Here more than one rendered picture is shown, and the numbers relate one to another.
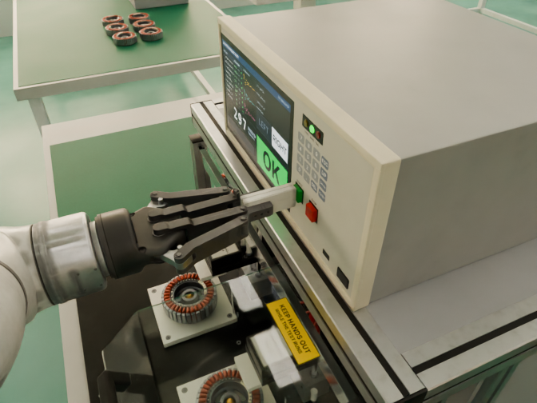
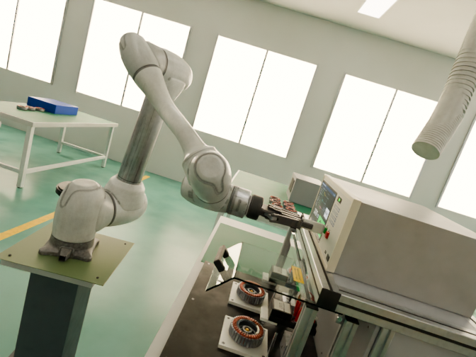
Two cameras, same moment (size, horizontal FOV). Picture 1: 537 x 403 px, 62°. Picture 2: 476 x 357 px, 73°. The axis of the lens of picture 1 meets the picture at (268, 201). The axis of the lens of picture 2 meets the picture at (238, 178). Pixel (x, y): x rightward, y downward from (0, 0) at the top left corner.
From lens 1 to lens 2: 0.58 m
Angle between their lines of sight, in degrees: 37
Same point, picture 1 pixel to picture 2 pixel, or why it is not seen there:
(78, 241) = (246, 193)
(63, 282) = (235, 201)
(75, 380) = (184, 291)
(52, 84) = not seen: hidden behind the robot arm
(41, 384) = (132, 341)
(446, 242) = (377, 263)
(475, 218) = (394, 259)
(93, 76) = not seen: hidden behind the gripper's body
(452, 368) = (356, 297)
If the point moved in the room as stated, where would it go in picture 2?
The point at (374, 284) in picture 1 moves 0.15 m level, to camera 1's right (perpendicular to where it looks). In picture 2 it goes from (338, 261) to (399, 290)
